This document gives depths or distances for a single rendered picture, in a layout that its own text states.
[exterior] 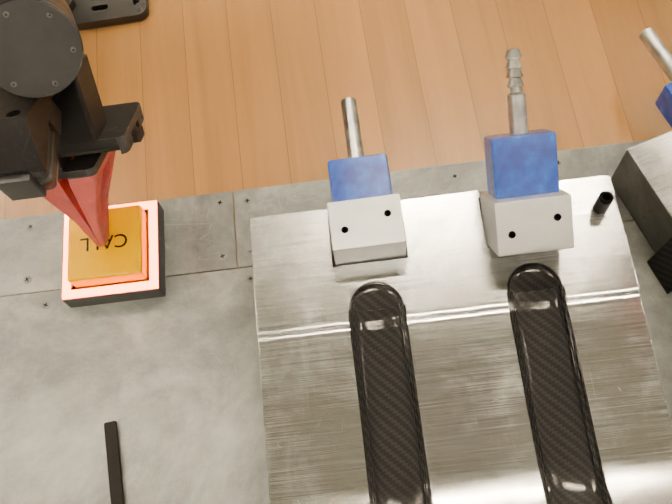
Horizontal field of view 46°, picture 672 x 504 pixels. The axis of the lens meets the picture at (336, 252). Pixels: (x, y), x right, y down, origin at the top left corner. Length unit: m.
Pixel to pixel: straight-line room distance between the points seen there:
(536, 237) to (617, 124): 0.22
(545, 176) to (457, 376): 0.14
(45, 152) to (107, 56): 0.29
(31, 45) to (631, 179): 0.44
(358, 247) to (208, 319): 0.17
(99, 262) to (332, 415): 0.23
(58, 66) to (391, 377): 0.28
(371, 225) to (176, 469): 0.24
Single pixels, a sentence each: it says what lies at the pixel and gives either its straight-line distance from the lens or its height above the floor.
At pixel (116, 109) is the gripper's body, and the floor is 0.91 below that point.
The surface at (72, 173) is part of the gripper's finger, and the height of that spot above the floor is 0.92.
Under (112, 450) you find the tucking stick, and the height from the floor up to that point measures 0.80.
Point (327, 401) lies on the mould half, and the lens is 0.53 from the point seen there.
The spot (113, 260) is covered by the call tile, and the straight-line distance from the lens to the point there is 0.65.
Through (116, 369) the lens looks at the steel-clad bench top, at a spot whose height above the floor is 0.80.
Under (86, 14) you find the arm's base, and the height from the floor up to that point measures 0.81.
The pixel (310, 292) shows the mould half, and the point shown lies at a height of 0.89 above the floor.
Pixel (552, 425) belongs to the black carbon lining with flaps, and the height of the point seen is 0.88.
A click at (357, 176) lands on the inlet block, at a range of 0.56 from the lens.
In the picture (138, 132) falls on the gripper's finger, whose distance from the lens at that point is 0.62.
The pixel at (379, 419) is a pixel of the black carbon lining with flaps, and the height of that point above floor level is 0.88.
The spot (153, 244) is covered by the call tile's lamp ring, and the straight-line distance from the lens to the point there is 0.66.
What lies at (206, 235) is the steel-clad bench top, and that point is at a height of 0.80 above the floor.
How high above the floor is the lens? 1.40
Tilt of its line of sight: 68 degrees down
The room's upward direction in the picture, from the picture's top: 10 degrees counter-clockwise
